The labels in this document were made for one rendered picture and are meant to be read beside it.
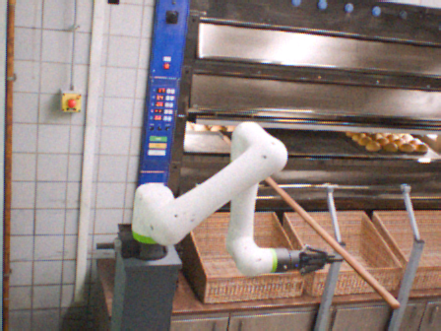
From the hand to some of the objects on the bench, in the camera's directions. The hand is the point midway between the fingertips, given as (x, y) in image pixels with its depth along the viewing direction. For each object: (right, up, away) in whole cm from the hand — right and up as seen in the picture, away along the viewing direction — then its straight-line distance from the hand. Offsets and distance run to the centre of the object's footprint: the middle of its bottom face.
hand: (334, 258), depth 231 cm
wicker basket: (-35, -25, +97) cm, 106 cm away
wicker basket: (+79, -27, +138) cm, 161 cm away
